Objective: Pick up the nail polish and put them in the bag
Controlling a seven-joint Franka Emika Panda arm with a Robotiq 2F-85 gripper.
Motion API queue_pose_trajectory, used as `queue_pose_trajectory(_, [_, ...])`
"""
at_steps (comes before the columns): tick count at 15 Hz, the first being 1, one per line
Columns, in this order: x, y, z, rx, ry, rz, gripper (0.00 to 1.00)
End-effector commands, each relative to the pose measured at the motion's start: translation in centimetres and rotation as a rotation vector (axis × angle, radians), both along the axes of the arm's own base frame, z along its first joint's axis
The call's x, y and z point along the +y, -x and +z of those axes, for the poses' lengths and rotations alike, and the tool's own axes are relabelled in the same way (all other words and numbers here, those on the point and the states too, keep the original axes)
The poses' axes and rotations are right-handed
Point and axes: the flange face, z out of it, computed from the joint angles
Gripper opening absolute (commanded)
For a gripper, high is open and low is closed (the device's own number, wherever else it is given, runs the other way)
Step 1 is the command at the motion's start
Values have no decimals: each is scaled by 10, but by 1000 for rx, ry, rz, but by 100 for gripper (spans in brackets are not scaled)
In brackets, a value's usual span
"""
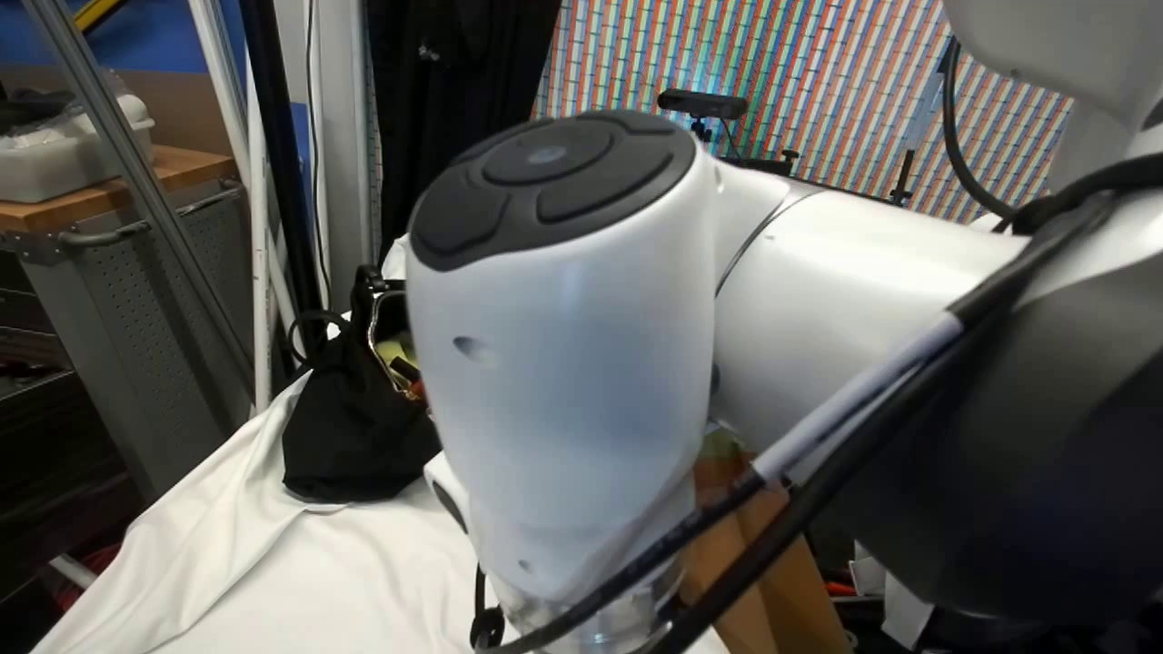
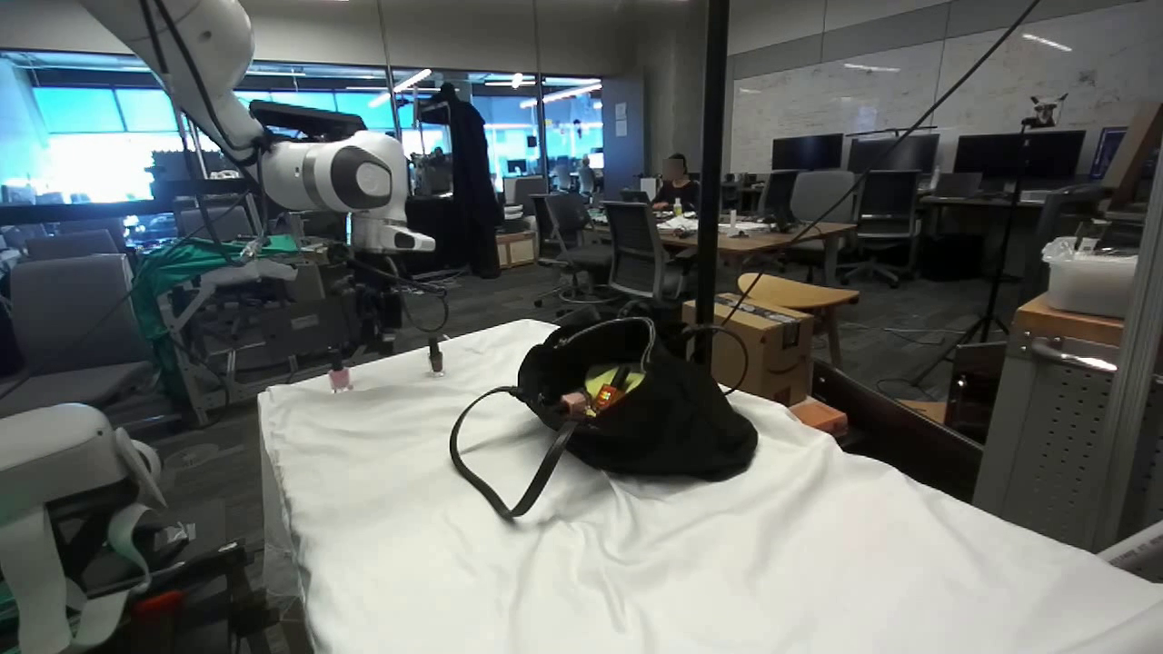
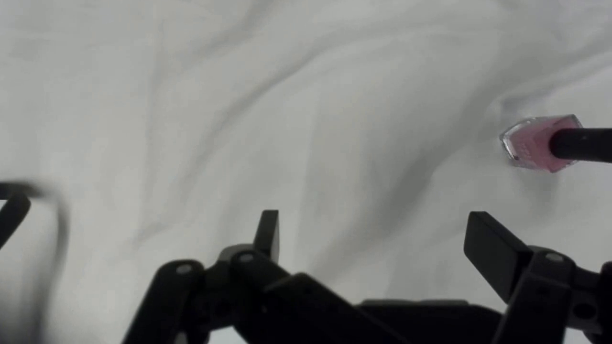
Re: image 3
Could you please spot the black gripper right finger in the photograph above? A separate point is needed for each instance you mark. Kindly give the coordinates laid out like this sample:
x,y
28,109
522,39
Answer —
x,y
543,298

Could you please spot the white tablecloth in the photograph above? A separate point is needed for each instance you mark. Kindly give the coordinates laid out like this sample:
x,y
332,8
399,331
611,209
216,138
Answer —
x,y
256,96

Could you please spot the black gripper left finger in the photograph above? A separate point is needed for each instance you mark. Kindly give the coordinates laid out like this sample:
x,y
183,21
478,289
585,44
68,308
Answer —
x,y
307,308

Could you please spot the pale pink nail polish bottle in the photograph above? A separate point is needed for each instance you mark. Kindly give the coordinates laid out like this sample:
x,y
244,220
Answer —
x,y
533,144

